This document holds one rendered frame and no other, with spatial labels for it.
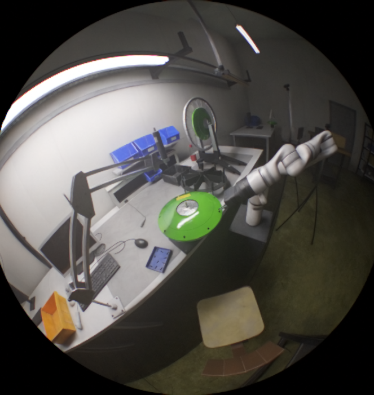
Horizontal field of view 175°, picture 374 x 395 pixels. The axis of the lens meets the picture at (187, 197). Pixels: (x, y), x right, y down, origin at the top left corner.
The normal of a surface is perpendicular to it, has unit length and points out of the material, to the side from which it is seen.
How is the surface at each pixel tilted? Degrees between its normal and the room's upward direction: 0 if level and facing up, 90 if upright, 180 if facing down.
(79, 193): 90
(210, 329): 0
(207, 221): 23
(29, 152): 90
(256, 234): 0
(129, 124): 90
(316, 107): 90
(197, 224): 17
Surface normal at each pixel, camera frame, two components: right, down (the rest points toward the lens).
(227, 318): -0.25, -0.77
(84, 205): 0.89, 0.07
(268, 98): -0.65, 0.59
